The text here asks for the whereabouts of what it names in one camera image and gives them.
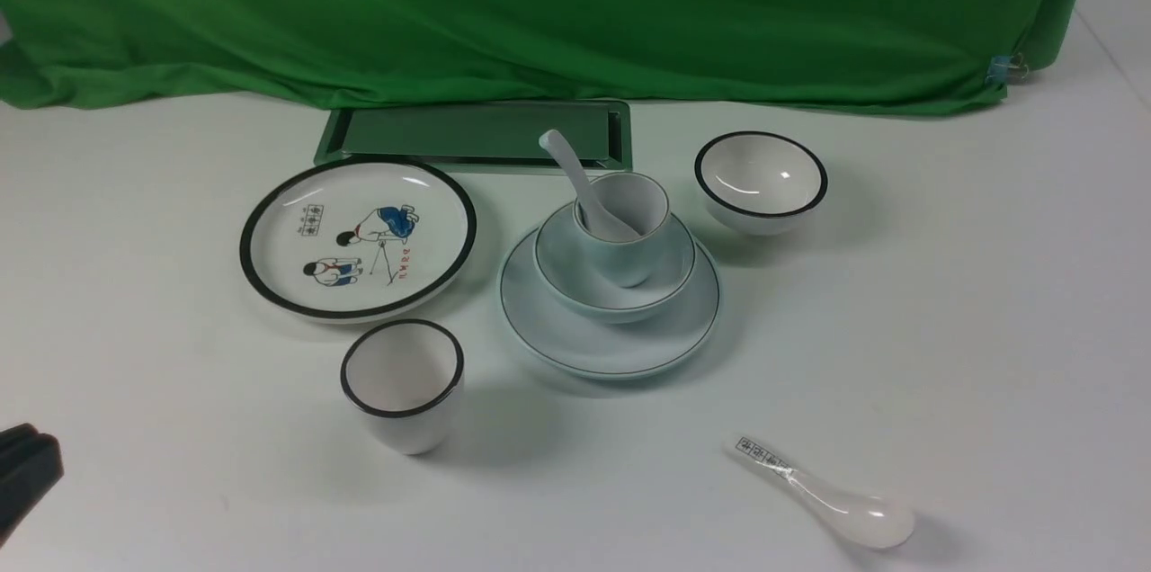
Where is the plain white ceramic spoon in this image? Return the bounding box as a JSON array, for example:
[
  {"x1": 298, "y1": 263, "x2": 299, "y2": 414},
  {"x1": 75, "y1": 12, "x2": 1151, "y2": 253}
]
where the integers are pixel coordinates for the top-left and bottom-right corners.
[{"x1": 539, "y1": 130, "x2": 638, "y2": 243}]

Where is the white cup black rim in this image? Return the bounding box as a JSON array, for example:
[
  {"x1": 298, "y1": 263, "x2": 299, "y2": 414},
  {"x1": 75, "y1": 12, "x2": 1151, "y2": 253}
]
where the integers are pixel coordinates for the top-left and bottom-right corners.
[{"x1": 340, "y1": 319, "x2": 465, "y2": 456}]

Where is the metal table cable tray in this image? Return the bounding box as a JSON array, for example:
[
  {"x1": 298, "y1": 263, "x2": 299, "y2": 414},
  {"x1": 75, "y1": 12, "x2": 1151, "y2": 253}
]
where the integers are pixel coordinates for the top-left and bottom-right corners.
[{"x1": 313, "y1": 100, "x2": 633, "y2": 174}]

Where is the light blue shallow bowl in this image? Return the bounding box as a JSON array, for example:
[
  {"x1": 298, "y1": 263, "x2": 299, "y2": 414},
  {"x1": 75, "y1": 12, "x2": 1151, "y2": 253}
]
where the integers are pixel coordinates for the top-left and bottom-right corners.
[{"x1": 531, "y1": 203, "x2": 698, "y2": 325}]

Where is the light blue cup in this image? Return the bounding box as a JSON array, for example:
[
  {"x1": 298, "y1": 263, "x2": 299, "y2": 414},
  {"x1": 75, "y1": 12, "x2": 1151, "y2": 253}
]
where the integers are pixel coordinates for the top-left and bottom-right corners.
[{"x1": 572, "y1": 171, "x2": 671, "y2": 288}]

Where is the blue binder clip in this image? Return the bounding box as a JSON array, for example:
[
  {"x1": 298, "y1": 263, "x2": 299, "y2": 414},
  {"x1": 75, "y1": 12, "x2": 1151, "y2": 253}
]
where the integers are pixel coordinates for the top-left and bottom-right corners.
[{"x1": 984, "y1": 52, "x2": 1031, "y2": 85}]

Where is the white plate with cartoon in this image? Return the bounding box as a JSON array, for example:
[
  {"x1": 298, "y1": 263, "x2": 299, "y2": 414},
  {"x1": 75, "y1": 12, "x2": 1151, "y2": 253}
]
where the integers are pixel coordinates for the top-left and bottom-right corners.
[{"x1": 238, "y1": 157, "x2": 478, "y2": 325}]

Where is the light blue plate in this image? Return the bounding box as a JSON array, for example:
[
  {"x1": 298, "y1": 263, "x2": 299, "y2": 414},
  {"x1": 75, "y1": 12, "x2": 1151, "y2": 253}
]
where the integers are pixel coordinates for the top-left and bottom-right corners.
[{"x1": 498, "y1": 228, "x2": 724, "y2": 382}]

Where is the white bowl black rim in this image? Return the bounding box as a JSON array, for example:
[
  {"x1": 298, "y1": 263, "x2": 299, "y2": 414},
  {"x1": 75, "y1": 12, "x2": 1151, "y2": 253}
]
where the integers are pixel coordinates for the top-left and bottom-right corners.
[{"x1": 693, "y1": 130, "x2": 829, "y2": 237}]

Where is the green backdrop cloth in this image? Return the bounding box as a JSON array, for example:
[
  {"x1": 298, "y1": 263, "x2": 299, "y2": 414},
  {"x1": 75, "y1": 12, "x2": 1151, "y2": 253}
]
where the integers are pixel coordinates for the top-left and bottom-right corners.
[{"x1": 3, "y1": 0, "x2": 1076, "y2": 116}]

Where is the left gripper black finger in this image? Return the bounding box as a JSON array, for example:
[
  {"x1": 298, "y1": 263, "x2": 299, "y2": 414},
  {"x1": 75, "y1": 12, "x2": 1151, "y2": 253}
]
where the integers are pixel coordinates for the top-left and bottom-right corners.
[{"x1": 1, "y1": 422, "x2": 63, "y2": 544}]

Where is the white spoon with label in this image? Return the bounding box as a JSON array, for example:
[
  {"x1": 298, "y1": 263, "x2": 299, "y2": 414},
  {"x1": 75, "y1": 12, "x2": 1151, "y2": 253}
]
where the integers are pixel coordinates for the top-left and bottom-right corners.
[{"x1": 723, "y1": 433, "x2": 916, "y2": 550}]

